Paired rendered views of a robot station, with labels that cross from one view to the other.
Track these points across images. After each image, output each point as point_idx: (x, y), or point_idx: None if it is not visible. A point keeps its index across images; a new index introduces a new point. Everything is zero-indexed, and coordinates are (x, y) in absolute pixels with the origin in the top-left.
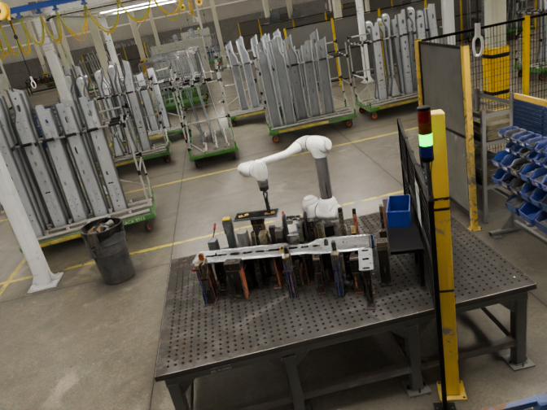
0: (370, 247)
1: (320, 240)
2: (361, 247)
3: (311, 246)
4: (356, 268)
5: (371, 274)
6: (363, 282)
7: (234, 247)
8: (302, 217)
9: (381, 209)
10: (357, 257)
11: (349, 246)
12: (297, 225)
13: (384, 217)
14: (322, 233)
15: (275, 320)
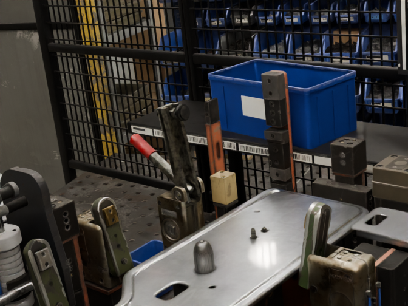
0: (367, 209)
1: (148, 271)
2: (347, 219)
3: (155, 302)
4: (407, 299)
5: None
6: None
7: None
8: (17, 199)
9: (282, 86)
10: (391, 250)
11: (298, 234)
12: (4, 248)
13: (289, 116)
14: (127, 245)
15: None
